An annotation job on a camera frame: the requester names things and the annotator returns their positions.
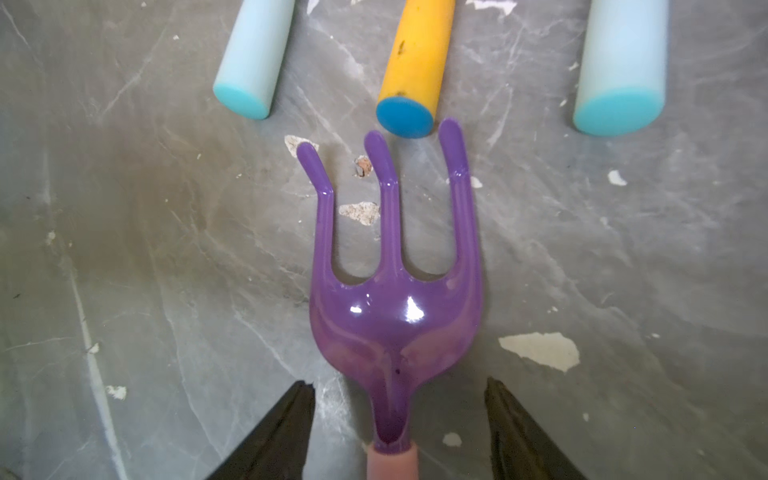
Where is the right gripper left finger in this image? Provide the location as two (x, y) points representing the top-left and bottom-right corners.
(208, 380), (315, 480)

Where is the light blue hand rake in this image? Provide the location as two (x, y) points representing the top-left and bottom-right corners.
(213, 0), (295, 120)

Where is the dark blue rake yellow handle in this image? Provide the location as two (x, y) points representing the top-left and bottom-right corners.
(375, 0), (456, 139)

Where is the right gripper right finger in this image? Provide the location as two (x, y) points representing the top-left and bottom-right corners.
(484, 377), (587, 480)

